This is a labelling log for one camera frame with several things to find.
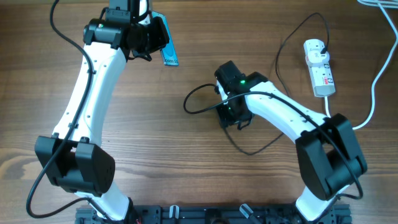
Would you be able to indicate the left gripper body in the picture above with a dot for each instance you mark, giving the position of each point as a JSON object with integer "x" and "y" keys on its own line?
{"x": 151, "y": 37}

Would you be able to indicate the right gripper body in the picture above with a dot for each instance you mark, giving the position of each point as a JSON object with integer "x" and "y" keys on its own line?
{"x": 226, "y": 117}

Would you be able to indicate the Galaxy S25 smartphone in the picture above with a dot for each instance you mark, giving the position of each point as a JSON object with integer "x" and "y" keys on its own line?
{"x": 168, "y": 53}

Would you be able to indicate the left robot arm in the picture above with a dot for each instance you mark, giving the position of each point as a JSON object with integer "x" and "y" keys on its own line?
{"x": 72, "y": 157}

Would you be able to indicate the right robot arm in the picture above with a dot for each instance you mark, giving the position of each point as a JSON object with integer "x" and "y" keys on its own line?
{"x": 329, "y": 155}

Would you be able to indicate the white USB charger adapter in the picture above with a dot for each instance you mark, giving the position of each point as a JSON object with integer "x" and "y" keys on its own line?
{"x": 313, "y": 53}

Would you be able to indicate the white power strip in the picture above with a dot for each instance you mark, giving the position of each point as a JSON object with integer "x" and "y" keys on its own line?
{"x": 322, "y": 80}

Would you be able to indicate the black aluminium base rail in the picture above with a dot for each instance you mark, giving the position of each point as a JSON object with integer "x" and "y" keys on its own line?
{"x": 278, "y": 213}

